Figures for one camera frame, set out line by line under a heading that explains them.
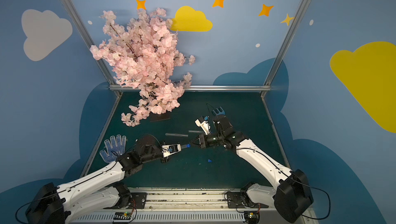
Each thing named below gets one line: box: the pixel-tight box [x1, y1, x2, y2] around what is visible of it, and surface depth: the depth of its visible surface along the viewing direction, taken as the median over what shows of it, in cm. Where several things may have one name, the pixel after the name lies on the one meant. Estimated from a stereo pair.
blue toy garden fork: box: [212, 106, 226, 117], surface depth 112 cm
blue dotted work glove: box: [99, 134, 127, 163], surface depth 94 cm
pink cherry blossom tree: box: [90, 8, 196, 127], surface depth 72 cm
